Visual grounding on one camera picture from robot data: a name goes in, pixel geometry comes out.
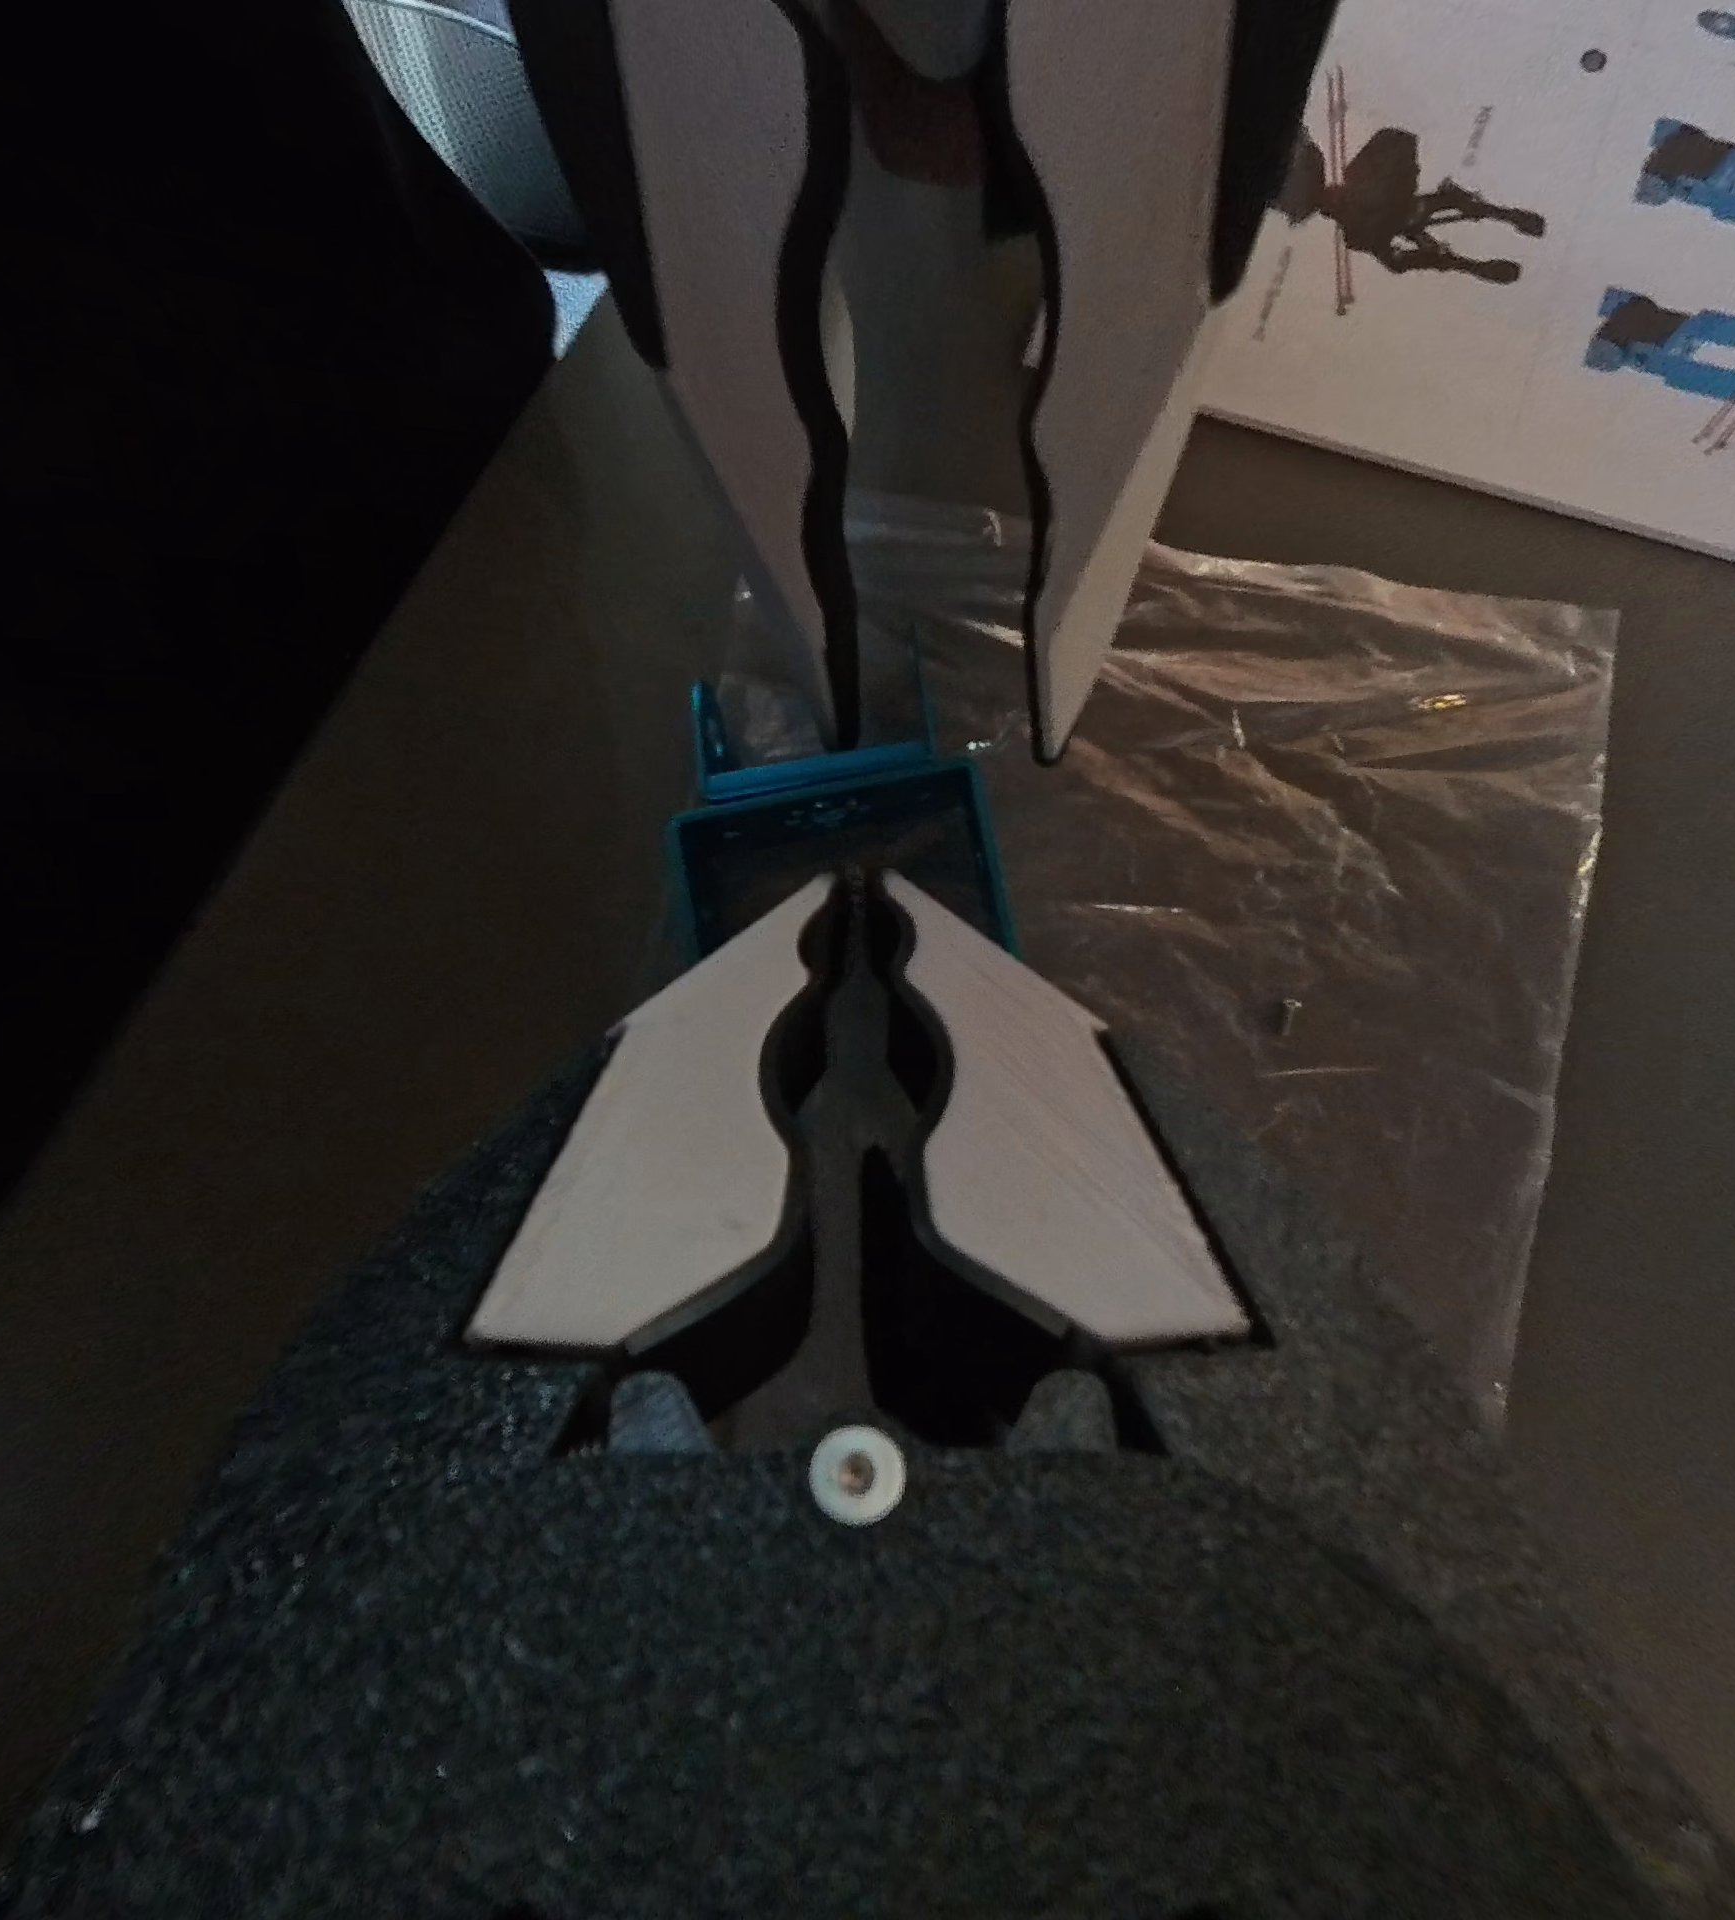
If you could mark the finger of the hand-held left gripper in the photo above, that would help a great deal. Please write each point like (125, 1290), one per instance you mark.
(1138, 301)
(718, 224)

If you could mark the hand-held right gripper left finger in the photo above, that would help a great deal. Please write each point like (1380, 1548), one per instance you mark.
(642, 1170)

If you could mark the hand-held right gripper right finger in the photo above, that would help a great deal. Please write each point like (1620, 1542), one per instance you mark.
(1078, 1170)

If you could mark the long-legged blue U bracket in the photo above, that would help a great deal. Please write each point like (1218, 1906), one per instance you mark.
(984, 854)

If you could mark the short-legged blue U bracket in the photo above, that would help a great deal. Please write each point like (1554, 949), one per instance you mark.
(712, 742)

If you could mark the grey chair armrest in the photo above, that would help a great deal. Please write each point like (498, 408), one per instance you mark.
(462, 105)

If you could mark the clear plastic bag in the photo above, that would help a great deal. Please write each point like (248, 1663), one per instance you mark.
(1332, 841)

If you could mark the white instruction manual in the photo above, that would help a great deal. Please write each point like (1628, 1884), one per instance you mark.
(1558, 374)

